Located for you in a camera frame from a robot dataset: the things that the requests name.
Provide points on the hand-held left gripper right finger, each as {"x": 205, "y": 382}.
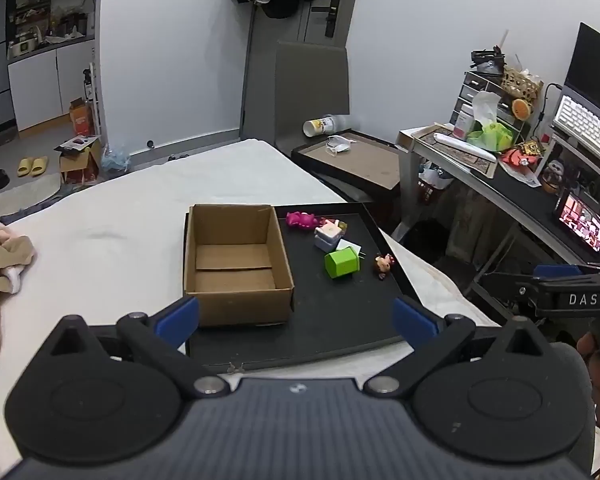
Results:
{"x": 415, "y": 322}

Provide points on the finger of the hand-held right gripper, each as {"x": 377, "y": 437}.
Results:
{"x": 555, "y": 271}

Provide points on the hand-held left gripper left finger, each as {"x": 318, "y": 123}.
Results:
{"x": 177, "y": 317}

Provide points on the brown-haired doll figure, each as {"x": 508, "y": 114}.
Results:
{"x": 384, "y": 265}

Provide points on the brown cardboard box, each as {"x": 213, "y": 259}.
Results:
{"x": 237, "y": 265}

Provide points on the black tray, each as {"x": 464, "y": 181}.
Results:
{"x": 335, "y": 305}

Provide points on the green cube toy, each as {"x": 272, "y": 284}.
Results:
{"x": 341, "y": 263}

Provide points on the white wall charger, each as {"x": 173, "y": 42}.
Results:
{"x": 349, "y": 245}

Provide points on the white grey cube toy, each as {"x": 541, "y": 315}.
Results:
{"x": 327, "y": 235}

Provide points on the tablet with lit screen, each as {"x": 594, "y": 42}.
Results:
{"x": 582, "y": 220}

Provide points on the black desk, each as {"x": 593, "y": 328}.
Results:
{"x": 520, "y": 195}

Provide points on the monkey figurine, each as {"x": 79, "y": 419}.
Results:
{"x": 554, "y": 176}

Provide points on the red snack packet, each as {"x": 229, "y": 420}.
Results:
{"x": 522, "y": 155}

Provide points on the white keyboard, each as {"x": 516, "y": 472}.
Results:
{"x": 585, "y": 127}

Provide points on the pink toy figure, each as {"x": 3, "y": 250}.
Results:
{"x": 300, "y": 221}

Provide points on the white paper roll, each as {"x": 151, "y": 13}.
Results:
{"x": 462, "y": 146}

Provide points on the black framed brown board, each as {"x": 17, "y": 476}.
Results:
{"x": 360, "y": 165}

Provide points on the clear blue plastic bag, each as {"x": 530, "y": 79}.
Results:
{"x": 115, "y": 160}

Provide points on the white bottle pink label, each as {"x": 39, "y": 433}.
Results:
{"x": 462, "y": 122}

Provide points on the white tissue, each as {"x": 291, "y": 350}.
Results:
{"x": 486, "y": 107}

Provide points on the open cardboard floor box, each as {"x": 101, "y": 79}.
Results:
{"x": 77, "y": 165}

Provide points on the beige cloth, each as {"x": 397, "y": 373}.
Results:
{"x": 0, "y": 270}

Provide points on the woven basket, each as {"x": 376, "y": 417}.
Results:
{"x": 521, "y": 85}

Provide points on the white face mask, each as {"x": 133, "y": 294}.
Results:
{"x": 339, "y": 144}

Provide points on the pale floor rug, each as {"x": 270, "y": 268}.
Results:
{"x": 15, "y": 200}

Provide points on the grey drawer organizer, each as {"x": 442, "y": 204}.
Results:
{"x": 475, "y": 85}

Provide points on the yellow slipper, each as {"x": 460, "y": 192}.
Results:
{"x": 40, "y": 165}
{"x": 25, "y": 166}

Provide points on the black monitor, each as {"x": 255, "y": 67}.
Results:
{"x": 597, "y": 70}

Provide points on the paper cup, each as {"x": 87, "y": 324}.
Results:
{"x": 325, "y": 125}

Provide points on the orange box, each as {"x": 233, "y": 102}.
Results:
{"x": 80, "y": 117}

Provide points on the black slipper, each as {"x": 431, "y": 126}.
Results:
{"x": 2, "y": 179}

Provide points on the grey chair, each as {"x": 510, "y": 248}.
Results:
{"x": 310, "y": 90}

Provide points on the white cabinet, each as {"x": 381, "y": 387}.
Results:
{"x": 40, "y": 85}

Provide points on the grey door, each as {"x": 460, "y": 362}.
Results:
{"x": 325, "y": 25}

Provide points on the black door lock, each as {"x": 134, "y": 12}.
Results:
{"x": 332, "y": 15}

